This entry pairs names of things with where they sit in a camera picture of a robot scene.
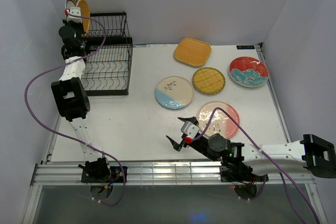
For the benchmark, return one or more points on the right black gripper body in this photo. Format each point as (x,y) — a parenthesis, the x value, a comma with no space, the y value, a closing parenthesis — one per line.
(200,146)

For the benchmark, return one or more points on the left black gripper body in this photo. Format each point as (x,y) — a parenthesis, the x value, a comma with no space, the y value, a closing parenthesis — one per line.
(77,28)

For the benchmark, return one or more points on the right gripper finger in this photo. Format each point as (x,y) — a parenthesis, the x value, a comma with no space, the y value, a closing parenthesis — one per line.
(176,146)
(187,121)

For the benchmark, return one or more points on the round orange woven plate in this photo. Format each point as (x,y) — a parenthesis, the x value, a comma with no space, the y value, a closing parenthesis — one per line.
(85,12)

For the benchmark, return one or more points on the white plate green maroon rim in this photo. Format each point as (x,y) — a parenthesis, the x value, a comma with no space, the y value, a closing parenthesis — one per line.
(70,3)

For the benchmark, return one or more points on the round yellow green woven plate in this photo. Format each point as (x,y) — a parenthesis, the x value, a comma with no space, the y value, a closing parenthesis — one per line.
(208,81)

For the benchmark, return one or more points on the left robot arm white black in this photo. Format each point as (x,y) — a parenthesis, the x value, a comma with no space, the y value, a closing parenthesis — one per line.
(72,101)

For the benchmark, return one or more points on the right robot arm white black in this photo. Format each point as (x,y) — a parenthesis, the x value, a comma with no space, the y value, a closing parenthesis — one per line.
(245,163)

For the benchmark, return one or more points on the cream pink plate with sprig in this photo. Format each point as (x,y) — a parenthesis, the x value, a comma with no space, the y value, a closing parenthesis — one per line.
(220,122)

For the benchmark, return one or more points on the cream blue plate with sprig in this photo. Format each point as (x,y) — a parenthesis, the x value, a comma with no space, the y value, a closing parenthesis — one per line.
(174,92)

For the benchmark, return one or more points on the square orange woven plate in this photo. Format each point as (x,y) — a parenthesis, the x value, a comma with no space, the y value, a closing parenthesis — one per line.
(192,52)

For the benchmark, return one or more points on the red plate blue flower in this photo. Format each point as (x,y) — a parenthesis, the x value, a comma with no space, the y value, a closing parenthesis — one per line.
(248,72)

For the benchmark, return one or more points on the blue label sticker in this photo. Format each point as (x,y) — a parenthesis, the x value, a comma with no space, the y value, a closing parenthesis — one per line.
(245,47)

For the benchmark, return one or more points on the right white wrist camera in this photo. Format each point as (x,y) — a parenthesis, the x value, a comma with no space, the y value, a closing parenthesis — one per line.
(190,131)

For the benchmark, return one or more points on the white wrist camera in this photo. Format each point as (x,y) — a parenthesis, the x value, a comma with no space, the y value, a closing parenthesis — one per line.
(190,131)
(73,14)

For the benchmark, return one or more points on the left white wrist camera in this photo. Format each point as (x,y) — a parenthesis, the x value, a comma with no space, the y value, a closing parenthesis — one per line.
(73,14)

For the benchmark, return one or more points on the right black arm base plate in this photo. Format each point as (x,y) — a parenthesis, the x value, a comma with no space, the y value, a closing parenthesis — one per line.
(240,174)

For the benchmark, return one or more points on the aluminium front rail frame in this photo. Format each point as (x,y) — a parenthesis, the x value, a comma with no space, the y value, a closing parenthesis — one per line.
(138,174)

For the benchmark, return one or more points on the black wire dish rack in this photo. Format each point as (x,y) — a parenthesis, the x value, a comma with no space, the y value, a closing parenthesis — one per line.
(108,71)

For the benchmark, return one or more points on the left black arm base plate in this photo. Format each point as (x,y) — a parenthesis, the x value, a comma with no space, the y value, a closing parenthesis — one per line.
(103,176)

